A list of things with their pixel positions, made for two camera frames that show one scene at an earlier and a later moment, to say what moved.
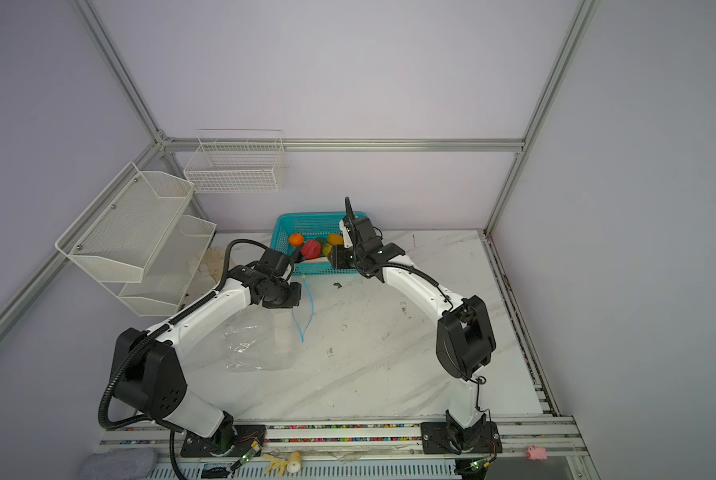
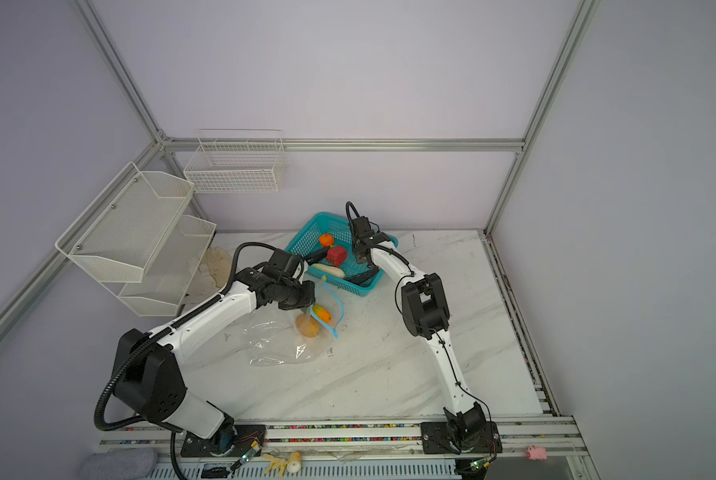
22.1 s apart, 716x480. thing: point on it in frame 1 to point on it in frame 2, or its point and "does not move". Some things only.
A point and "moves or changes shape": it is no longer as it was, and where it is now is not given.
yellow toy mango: [335, 239] to [307, 325]
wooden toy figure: [292, 463] does not move
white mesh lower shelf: [170, 271] does not move
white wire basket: [229, 161] does not move
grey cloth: [119, 464] does not move
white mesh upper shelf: [118, 236] does not move
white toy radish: [317, 260] to [329, 269]
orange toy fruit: [296, 239] to [326, 240]
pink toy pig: [534, 453] does not move
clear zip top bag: [261, 339] moves or changes shape
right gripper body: [359, 258] does not move
